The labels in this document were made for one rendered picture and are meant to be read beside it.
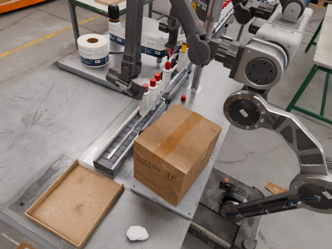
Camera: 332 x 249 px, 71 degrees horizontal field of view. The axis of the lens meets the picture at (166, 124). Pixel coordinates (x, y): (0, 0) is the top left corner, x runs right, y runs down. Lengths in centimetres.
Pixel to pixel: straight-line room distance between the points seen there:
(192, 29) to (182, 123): 38
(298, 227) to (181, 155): 161
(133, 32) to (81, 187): 70
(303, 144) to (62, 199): 106
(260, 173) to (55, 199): 185
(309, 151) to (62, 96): 136
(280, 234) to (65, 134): 175
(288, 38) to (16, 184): 120
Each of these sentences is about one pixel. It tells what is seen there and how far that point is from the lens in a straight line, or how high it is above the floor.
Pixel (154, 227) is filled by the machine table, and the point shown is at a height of 83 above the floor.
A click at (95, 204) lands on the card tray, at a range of 110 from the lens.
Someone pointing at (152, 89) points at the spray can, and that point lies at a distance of 127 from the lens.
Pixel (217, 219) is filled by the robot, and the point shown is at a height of 24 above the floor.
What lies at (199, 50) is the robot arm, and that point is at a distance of 80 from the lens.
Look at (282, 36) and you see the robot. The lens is 84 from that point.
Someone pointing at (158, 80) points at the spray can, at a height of 105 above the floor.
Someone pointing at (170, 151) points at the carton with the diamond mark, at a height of 112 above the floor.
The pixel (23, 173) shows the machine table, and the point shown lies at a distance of 127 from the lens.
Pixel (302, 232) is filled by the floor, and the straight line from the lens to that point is 232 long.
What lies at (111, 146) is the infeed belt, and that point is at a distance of 120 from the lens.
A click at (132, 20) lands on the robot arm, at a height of 145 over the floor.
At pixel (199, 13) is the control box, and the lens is 149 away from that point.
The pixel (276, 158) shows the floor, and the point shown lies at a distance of 264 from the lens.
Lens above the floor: 181
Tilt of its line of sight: 45 degrees down
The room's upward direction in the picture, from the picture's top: 8 degrees clockwise
